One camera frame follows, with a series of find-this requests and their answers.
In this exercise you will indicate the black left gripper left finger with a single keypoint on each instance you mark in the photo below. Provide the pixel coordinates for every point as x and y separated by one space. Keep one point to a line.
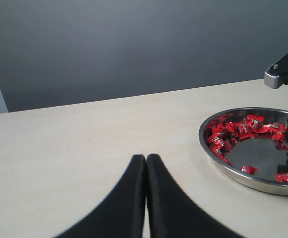
121 214

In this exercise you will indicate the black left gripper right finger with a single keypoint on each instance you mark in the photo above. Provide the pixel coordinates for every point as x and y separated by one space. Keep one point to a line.
172 214

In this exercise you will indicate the round stainless steel plate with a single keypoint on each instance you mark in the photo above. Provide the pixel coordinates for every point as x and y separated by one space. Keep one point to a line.
255 161

